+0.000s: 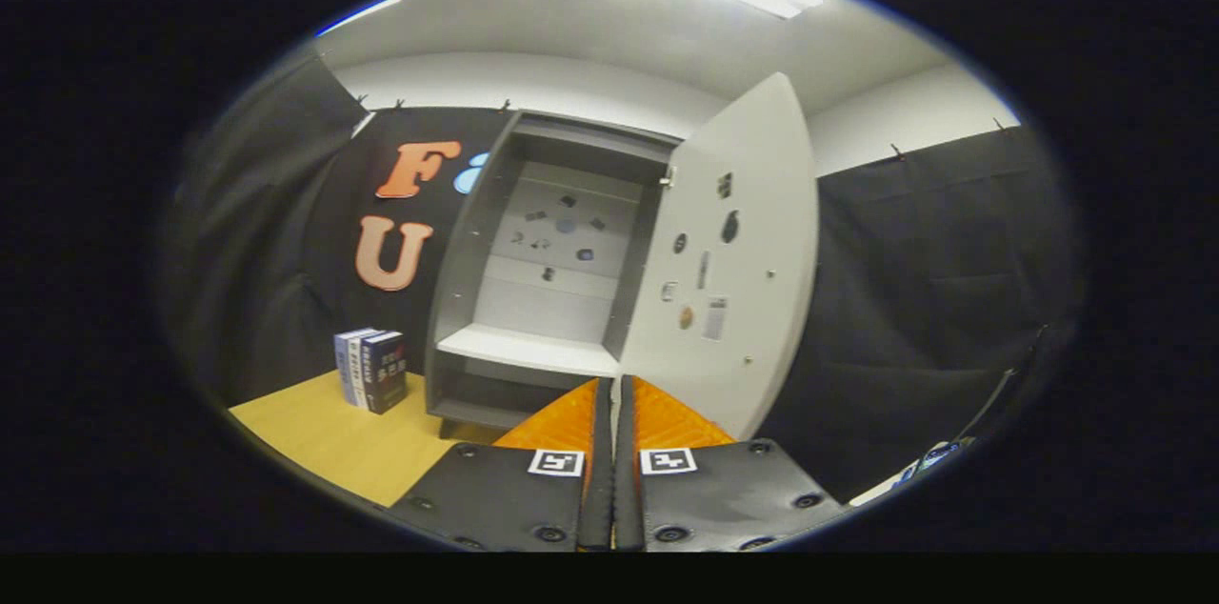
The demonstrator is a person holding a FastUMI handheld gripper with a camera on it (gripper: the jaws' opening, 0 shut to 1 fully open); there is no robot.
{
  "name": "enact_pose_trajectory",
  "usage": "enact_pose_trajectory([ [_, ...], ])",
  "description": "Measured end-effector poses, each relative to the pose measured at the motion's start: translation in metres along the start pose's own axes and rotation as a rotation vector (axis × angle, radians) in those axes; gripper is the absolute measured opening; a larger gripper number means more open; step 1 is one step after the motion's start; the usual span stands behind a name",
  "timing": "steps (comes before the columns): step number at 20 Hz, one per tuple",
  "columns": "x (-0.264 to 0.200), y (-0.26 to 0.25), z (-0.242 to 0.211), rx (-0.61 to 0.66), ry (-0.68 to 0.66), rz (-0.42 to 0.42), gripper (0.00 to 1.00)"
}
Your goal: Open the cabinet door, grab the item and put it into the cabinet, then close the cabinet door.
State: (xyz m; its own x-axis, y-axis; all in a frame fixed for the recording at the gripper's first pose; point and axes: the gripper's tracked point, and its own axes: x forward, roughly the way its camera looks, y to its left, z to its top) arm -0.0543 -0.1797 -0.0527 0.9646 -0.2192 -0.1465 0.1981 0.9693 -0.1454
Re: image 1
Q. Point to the black backdrop cloth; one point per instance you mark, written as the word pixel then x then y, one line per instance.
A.
pixel 905 299

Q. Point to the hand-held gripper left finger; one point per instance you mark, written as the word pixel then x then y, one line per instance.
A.
pixel 600 490

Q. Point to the dark navy book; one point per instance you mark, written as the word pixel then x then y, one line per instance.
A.
pixel 386 371

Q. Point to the white spine book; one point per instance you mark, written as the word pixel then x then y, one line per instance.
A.
pixel 356 366

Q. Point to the grey cabinet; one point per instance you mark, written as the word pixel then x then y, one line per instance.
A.
pixel 533 352

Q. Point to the row of black clips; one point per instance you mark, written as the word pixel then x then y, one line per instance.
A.
pixel 505 105

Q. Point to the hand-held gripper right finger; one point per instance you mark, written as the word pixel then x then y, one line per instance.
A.
pixel 626 490

